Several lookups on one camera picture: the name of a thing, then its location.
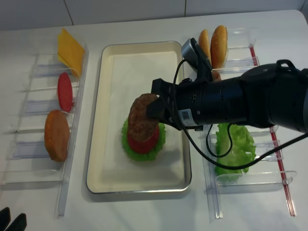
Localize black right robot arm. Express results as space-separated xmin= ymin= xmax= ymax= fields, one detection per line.
xmin=146 ymin=60 xmax=308 ymax=133

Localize bun half rear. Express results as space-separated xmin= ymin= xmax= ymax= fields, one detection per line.
xmin=198 ymin=29 xmax=212 ymax=63

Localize clear acrylic right rack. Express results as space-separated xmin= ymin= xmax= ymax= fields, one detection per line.
xmin=201 ymin=28 xmax=296 ymax=221

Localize clear acrylic left rack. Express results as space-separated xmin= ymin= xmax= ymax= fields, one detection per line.
xmin=0 ymin=45 xmax=89 ymax=217

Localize red tomato slice on tray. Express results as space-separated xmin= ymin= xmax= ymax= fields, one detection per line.
xmin=127 ymin=126 xmax=160 ymax=154

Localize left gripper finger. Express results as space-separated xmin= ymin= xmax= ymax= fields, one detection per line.
xmin=6 ymin=213 xmax=26 ymax=231

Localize clear acrylic rack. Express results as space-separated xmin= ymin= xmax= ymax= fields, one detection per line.
xmin=0 ymin=45 xmax=89 ymax=217
xmin=201 ymin=28 xmax=296 ymax=221

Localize black camera cable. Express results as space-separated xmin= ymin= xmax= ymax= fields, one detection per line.
xmin=173 ymin=59 xmax=308 ymax=169

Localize cream metal tray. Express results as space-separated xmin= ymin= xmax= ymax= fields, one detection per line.
xmin=86 ymin=41 xmax=192 ymax=194

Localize yellow cheese slices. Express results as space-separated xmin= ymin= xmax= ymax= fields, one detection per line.
xmin=57 ymin=28 xmax=85 ymax=78

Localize red rack rail strip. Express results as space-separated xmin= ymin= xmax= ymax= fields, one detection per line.
xmin=249 ymin=45 xmax=297 ymax=216

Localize brown meat patty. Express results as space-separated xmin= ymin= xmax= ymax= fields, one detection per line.
xmin=211 ymin=70 xmax=221 ymax=81
xmin=128 ymin=93 xmax=158 ymax=141

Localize bun half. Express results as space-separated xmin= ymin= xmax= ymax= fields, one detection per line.
xmin=198 ymin=29 xmax=212 ymax=63
xmin=210 ymin=25 xmax=228 ymax=69

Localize bun half front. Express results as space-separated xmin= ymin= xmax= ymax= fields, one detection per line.
xmin=210 ymin=25 xmax=228 ymax=69

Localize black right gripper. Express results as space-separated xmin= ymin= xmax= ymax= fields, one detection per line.
xmin=146 ymin=78 xmax=248 ymax=130

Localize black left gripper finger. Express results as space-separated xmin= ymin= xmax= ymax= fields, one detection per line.
xmin=0 ymin=207 xmax=11 ymax=228

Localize red tomato slice in rack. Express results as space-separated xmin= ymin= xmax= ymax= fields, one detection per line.
xmin=57 ymin=72 xmax=73 ymax=113

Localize green lettuce on tray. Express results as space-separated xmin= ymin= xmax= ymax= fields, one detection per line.
xmin=121 ymin=119 xmax=166 ymax=162

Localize orange breaded patty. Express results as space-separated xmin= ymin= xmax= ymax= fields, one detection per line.
xmin=44 ymin=110 xmax=70 ymax=162

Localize green lettuce leaf in rack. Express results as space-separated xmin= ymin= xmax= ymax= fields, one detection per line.
xmin=216 ymin=123 xmax=256 ymax=166

